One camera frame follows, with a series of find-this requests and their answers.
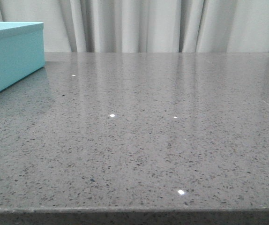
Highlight light blue box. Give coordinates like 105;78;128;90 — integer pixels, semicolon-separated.
0;22;45;91

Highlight grey-white curtain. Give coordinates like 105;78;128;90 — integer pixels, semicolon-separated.
0;0;269;53

